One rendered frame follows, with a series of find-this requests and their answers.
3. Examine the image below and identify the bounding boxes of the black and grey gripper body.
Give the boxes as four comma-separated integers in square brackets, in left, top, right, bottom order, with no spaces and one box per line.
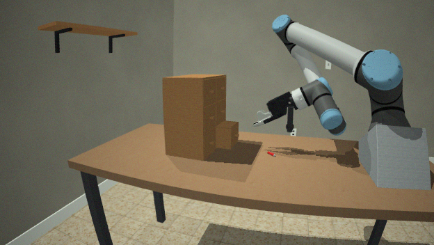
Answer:
[266,92,298,118]

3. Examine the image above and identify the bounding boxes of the brown chest of drawers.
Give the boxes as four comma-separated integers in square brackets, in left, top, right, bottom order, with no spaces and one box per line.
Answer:
[162,74,226,161]

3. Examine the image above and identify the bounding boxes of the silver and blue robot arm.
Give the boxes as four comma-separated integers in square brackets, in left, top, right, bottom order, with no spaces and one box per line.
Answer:
[272,15,411,136]

